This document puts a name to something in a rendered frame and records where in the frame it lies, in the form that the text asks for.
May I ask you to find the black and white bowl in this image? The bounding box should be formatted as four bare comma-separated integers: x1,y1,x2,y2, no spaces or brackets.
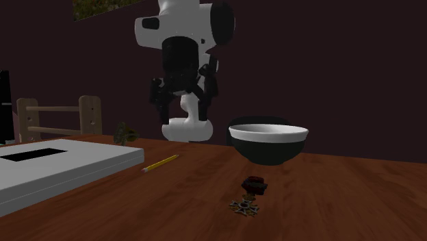
228,123,310,167

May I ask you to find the yellow pencil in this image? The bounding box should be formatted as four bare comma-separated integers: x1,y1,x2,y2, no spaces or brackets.
140,154,180,174

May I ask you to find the wooden chair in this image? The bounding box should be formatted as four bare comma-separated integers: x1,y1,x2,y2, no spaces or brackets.
16,94,103,143

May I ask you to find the green wall picture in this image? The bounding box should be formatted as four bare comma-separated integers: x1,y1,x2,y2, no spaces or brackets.
73,0,145,22

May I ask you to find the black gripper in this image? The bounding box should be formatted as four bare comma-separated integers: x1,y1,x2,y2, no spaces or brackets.
148,36,220,125

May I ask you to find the small olive green figure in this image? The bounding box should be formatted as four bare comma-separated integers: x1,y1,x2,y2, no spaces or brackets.
113,122,140,147

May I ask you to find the black upright furniture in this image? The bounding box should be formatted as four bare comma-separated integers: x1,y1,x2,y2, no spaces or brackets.
0,69,16,145

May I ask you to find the white flat box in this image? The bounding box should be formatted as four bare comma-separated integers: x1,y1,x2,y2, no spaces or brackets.
0,138,146,218

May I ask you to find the cross medal with dark ribbon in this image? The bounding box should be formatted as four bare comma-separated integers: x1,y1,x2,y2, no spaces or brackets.
229,175,269,218

